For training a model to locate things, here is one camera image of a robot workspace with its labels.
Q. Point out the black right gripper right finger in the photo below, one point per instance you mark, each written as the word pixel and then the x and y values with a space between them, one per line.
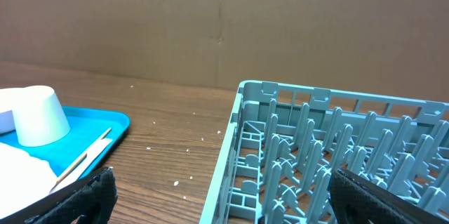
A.
pixel 357 200

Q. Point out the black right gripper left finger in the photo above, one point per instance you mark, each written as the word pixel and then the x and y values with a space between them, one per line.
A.
pixel 89 200

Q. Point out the grey dishwasher rack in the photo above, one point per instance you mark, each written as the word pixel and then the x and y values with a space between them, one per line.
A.
pixel 283 142

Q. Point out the white plastic fork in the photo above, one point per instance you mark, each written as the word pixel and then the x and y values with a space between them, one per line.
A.
pixel 93 152

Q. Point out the wooden chopstick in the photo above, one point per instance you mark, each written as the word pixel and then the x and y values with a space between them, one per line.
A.
pixel 78 160

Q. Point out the large white plate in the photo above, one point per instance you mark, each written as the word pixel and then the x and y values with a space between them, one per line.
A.
pixel 24 179

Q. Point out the teal plastic tray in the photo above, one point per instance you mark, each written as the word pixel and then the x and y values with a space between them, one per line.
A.
pixel 86 125

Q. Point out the white paper cup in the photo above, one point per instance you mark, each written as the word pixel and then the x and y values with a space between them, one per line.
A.
pixel 38 116

